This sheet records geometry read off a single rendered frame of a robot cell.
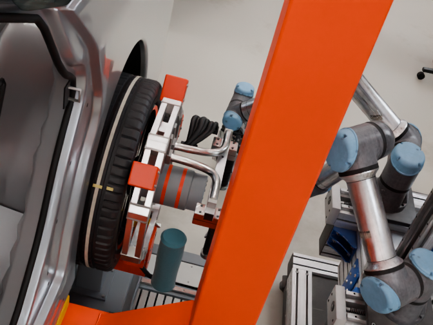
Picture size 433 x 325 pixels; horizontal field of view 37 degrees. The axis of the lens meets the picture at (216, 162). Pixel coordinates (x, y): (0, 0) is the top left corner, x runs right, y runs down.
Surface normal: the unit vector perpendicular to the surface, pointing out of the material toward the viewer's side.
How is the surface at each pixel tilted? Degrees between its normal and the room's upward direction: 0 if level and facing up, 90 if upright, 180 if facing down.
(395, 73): 0
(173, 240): 0
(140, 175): 45
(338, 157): 85
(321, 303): 0
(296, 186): 90
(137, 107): 8
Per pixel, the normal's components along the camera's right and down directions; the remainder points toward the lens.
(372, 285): -0.79, 0.36
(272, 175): -0.15, 0.63
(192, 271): 0.20, -0.73
